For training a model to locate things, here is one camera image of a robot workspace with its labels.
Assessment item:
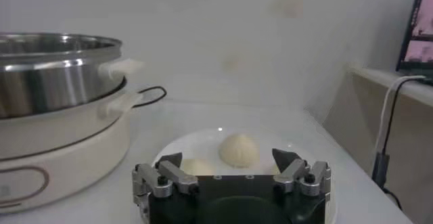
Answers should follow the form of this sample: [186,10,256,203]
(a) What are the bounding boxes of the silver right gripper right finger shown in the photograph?
[271,148,332,202]

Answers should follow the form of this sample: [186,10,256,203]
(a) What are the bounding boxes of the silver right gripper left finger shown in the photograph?
[131,151,200,213]

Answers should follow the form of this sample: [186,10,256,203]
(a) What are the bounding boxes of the steel perforated steamer pot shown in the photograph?
[0,32,145,120]

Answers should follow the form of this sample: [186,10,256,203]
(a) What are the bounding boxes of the white round plate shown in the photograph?
[151,127,338,224]

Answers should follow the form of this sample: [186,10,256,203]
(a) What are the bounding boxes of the white side table beige panel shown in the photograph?
[323,63,433,224]

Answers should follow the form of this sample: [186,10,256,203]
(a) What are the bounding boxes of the black inline adapter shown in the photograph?
[371,152,390,189]

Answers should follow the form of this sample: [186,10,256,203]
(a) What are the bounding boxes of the cream electric cooker base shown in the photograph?
[0,76,145,215]

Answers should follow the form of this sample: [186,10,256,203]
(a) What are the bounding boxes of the black laptop bright windows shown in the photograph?
[395,0,433,81]

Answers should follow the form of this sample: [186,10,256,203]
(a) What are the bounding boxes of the black cooker power cable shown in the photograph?
[131,85,168,108]

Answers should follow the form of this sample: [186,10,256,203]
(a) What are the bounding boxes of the black adapter cable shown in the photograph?
[381,185,403,212]

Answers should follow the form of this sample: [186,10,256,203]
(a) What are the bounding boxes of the white laptop cable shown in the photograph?
[373,74,428,155]

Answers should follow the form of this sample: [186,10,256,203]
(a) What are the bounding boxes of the black laptop cable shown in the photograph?
[382,77,424,155]

